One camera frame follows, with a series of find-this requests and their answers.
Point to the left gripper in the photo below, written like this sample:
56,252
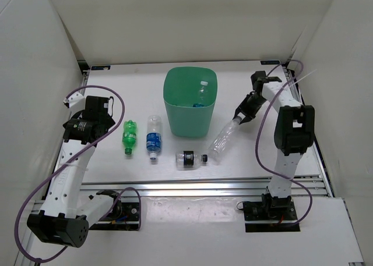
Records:
109,121

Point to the clear bottle blue label white cap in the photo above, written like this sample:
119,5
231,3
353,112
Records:
202,95

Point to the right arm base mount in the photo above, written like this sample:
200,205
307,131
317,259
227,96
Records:
271,214

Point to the clear crushed plastic bottle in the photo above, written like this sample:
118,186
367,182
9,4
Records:
223,141

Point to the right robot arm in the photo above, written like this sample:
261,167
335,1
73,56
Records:
294,134

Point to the small clear bottle black label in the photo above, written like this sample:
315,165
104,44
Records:
189,159

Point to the green soda bottle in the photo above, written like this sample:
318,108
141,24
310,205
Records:
129,136

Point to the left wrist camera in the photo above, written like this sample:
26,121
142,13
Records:
96,106

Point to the green plastic bin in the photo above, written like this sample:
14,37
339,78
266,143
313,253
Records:
180,92

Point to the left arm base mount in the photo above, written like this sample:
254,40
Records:
124,216

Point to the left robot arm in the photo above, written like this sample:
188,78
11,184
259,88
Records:
60,219

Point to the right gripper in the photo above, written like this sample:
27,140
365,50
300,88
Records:
243,107

